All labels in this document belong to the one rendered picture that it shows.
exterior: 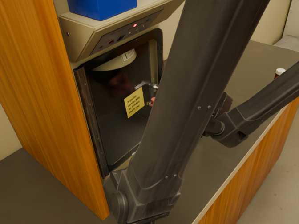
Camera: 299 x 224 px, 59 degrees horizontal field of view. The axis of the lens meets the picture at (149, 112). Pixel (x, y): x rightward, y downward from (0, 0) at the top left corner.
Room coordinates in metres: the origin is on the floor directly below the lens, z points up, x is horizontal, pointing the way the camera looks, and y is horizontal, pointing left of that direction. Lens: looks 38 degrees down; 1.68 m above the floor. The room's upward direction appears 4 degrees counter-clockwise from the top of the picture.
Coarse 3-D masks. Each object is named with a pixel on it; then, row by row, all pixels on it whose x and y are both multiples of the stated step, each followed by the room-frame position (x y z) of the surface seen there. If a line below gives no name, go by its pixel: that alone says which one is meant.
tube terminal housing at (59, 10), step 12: (60, 0) 0.56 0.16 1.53; (60, 12) 0.55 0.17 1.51; (60, 24) 0.55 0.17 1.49; (156, 24) 0.76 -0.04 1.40; (132, 36) 0.69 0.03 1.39; (108, 48) 0.63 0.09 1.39; (72, 60) 0.55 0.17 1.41; (84, 60) 0.57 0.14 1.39; (72, 72) 0.55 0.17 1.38; (120, 168) 0.61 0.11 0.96
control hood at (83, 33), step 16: (144, 0) 0.60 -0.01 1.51; (160, 0) 0.61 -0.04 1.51; (176, 0) 0.66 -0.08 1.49; (64, 16) 0.54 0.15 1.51; (80, 16) 0.53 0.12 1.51; (128, 16) 0.53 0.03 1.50; (144, 16) 0.59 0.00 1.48; (160, 16) 0.68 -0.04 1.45; (64, 32) 0.54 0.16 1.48; (80, 32) 0.50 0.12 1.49; (96, 32) 0.47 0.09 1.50; (80, 48) 0.51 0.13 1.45
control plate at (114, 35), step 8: (152, 16) 0.63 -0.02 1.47; (128, 24) 0.56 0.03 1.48; (144, 24) 0.64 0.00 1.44; (112, 32) 0.53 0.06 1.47; (120, 32) 0.56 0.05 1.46; (128, 32) 0.60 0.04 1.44; (136, 32) 0.65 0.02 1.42; (104, 40) 0.53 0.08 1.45; (120, 40) 0.61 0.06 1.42; (96, 48) 0.54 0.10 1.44; (104, 48) 0.58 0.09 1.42
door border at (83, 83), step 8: (80, 72) 0.55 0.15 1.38; (80, 80) 0.54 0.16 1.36; (80, 88) 0.54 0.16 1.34; (88, 88) 0.56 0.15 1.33; (88, 96) 0.55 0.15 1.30; (88, 104) 0.55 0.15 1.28; (88, 120) 0.54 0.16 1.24; (96, 120) 0.56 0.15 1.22; (96, 128) 0.55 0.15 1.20; (96, 136) 0.55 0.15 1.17; (96, 144) 0.54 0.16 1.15; (104, 160) 0.55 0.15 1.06; (104, 168) 0.55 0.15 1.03
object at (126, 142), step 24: (120, 48) 0.64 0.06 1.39; (144, 48) 0.70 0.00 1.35; (96, 72) 0.58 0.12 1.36; (120, 72) 0.63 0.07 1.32; (144, 72) 0.70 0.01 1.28; (96, 96) 0.57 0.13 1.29; (120, 96) 0.62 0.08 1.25; (144, 96) 0.69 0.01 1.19; (120, 120) 0.61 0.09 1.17; (144, 120) 0.69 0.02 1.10; (120, 144) 0.60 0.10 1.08
